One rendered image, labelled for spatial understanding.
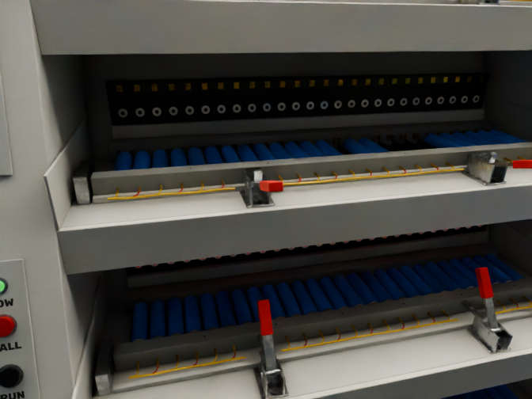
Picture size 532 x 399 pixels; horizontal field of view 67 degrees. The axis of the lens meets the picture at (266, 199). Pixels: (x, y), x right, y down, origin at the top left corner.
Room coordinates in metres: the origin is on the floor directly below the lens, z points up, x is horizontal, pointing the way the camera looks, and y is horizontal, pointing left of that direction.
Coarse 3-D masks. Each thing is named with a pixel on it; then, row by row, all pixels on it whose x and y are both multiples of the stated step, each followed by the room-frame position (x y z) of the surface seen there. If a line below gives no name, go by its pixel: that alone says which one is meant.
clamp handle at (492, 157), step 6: (492, 156) 0.44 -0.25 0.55; (492, 162) 0.45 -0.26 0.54; (498, 162) 0.44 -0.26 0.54; (504, 162) 0.43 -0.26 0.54; (510, 162) 0.42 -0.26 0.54; (516, 162) 0.41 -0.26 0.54; (522, 162) 0.40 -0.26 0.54; (528, 162) 0.39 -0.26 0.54; (516, 168) 0.41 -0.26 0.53; (522, 168) 0.40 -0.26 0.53; (528, 168) 0.40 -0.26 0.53
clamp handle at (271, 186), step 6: (258, 174) 0.39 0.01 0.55; (258, 180) 0.39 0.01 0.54; (264, 180) 0.35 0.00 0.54; (270, 180) 0.35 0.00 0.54; (276, 180) 0.34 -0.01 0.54; (258, 186) 0.37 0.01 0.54; (264, 186) 0.34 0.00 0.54; (270, 186) 0.32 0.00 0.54; (276, 186) 0.32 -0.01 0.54; (282, 186) 0.32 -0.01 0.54
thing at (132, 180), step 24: (504, 144) 0.51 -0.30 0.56; (528, 144) 0.51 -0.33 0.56; (168, 168) 0.41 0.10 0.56; (192, 168) 0.41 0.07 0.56; (216, 168) 0.42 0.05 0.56; (240, 168) 0.42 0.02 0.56; (264, 168) 0.42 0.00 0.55; (288, 168) 0.43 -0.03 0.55; (312, 168) 0.44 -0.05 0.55; (336, 168) 0.44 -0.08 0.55; (360, 168) 0.45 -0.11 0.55; (384, 168) 0.45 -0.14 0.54; (408, 168) 0.47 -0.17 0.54; (96, 192) 0.39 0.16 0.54; (120, 192) 0.40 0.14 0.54; (168, 192) 0.39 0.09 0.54; (192, 192) 0.40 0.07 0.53
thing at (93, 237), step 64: (128, 128) 0.51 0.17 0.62; (192, 128) 0.53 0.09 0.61; (256, 128) 0.55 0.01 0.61; (512, 128) 0.61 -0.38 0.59; (64, 192) 0.37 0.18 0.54; (320, 192) 0.42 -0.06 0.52; (384, 192) 0.42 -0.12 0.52; (448, 192) 0.42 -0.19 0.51; (512, 192) 0.44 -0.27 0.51; (64, 256) 0.35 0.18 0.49; (128, 256) 0.36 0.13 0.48; (192, 256) 0.38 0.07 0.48
